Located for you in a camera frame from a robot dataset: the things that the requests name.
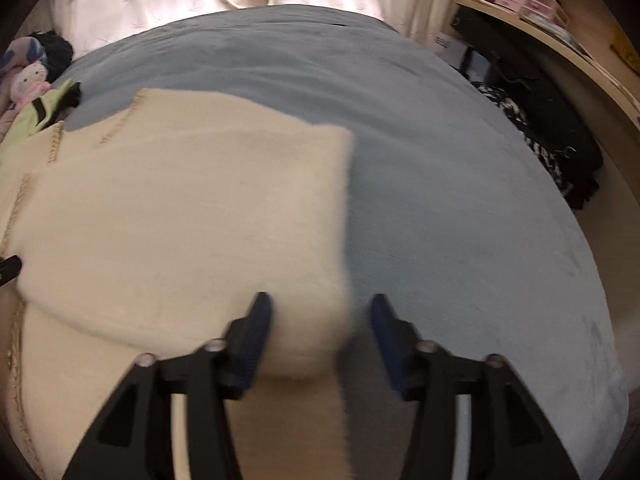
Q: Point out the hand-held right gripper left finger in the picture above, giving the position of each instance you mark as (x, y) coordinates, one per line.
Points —
(255, 350)

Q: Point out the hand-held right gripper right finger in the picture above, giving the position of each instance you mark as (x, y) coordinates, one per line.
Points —
(387, 345)

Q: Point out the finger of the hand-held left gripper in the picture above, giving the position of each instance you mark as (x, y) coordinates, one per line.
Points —
(9, 266)

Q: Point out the cream fleece garment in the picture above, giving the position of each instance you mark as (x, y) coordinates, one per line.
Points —
(175, 210)

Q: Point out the blue bed cover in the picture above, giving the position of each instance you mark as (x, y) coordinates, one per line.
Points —
(450, 210)

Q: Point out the light green jacket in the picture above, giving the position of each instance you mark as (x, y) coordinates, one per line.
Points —
(35, 112)

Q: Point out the white and pink plush toy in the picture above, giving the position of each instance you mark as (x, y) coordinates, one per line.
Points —
(30, 82)

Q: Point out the floral quilt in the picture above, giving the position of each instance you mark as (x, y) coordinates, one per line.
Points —
(20, 52)

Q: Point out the black and white knit cloth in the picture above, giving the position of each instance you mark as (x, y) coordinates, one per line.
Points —
(542, 150)

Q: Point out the cream patterned curtain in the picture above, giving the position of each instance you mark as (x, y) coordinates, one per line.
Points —
(150, 0)

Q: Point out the white storage box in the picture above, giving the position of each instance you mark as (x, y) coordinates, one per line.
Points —
(457, 50)

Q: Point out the curved wooden shelf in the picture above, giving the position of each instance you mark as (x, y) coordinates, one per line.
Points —
(575, 62)

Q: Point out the papers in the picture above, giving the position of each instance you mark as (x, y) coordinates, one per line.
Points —
(560, 35)

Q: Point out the yellow flat item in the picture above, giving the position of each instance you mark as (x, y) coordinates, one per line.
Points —
(625, 50)

